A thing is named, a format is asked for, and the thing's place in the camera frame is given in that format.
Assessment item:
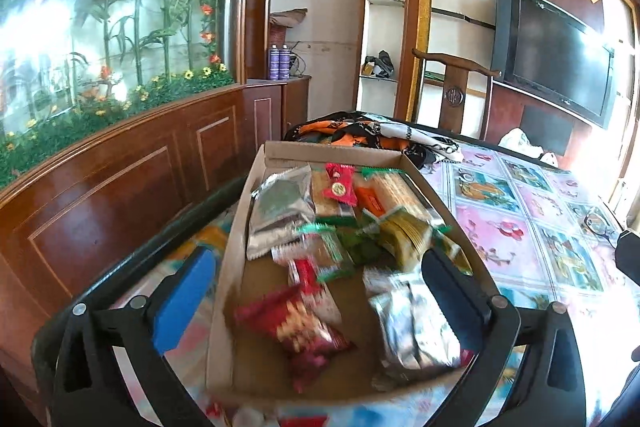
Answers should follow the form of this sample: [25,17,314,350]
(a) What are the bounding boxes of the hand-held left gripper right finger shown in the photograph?
[420,246,588,427]

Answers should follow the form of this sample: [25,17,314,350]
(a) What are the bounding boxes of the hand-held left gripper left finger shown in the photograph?
[47,247,218,427]

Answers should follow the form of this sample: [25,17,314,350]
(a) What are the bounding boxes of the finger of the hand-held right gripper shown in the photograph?
[614,229,640,289]

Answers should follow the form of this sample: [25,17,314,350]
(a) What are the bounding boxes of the yellow green snack packet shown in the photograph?
[431,224,473,275]

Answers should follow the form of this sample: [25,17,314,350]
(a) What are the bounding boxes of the cardboard box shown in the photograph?
[206,141,501,414]

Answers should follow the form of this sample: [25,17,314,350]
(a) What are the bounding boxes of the green pea snack packet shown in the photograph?
[340,227,385,267]

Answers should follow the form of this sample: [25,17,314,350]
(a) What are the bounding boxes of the plain red snack packet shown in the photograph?
[234,287,355,360]

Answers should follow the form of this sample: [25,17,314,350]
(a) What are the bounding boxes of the large silver foil packet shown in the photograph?
[364,274,465,391]

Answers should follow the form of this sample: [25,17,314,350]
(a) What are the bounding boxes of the purple eyeglasses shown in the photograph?
[582,206,624,251]

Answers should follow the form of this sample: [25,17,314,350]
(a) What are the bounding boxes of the olive gold snack packet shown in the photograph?
[377,207,435,272]

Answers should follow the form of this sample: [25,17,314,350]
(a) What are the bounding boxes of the printed floral tablecloth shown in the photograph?
[112,142,640,427]

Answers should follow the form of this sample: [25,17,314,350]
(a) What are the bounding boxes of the wooden cabinet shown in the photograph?
[0,77,314,409]

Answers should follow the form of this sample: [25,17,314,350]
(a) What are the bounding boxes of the orange label cracker packet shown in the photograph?
[357,168,433,228]

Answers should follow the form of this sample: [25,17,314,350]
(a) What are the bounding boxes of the small silver foil packet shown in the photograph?
[246,165,317,261]

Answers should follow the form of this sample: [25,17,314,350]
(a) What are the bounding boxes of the red cartoon snack packet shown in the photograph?
[287,258,343,325]

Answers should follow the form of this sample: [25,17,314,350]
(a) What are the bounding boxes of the small cracker packet green ends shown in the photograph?
[272,222,362,284]

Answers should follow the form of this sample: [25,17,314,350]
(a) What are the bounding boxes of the red foil snack packet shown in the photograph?
[289,352,343,394]

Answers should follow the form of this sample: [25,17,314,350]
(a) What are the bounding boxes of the white patterned scarf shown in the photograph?
[372,119,465,168]

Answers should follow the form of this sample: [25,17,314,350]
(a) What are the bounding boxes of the black panel under television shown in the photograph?
[519,103,574,156]

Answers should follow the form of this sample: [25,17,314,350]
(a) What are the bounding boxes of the white plastic bag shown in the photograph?
[499,128,545,160]

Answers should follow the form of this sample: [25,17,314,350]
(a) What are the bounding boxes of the red gold print snack packet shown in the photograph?
[322,163,360,206]

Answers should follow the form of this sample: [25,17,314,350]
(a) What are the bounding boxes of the long cracker packet green end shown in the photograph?
[310,172,351,219]

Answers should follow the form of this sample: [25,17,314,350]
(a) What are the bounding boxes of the orange black scarf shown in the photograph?
[285,113,402,154]

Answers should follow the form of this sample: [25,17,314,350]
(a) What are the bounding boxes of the wooden chair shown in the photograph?
[411,48,502,136]

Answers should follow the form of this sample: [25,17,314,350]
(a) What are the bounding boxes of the black flat television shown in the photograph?
[491,0,617,131]

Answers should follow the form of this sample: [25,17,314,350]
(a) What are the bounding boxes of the dark clutter on shelf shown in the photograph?
[361,50,397,82]

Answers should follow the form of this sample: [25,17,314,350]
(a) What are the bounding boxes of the black cable coil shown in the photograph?
[290,41,310,77]

